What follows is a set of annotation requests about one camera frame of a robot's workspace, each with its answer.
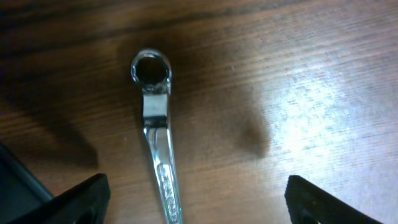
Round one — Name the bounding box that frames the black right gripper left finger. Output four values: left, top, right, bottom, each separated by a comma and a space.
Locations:
10, 173, 111, 224

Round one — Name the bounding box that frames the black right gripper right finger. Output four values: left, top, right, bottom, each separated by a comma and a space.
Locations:
285, 175, 381, 224

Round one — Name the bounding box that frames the silver ring wrench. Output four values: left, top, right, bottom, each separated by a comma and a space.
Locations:
131, 49, 183, 224

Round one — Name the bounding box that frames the black open gift box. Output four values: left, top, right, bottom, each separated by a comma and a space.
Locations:
0, 145, 53, 223

